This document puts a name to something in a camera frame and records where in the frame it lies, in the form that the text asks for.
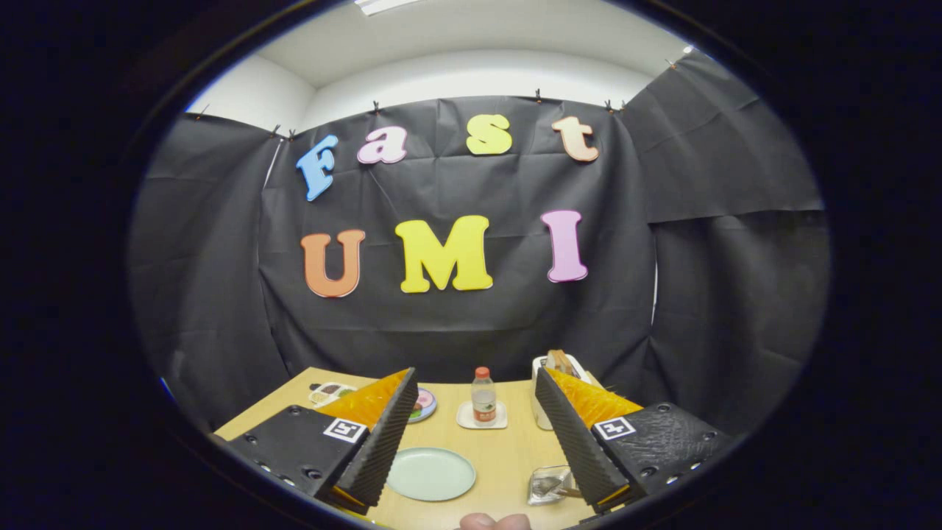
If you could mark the light green plate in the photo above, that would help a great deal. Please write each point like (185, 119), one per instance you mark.
(430, 475)

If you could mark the white toaster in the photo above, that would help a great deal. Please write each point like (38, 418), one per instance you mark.
(541, 416)

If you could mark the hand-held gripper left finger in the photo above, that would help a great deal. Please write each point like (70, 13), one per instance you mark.
(384, 434)

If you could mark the toast slice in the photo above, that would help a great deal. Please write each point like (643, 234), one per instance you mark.
(561, 361)

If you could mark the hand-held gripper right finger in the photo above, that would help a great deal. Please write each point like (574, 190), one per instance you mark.
(570, 434)

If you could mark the ceiling light panel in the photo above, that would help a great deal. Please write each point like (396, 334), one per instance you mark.
(386, 6)

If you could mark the red capped water bottle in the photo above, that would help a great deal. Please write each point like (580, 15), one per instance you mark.
(483, 397)

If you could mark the small white divided dish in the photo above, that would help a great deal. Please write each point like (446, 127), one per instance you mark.
(331, 394)

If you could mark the small white tray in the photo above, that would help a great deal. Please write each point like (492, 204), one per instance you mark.
(464, 419)

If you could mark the blue rimmed printed plate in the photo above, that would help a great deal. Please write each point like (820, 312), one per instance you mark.
(425, 405)

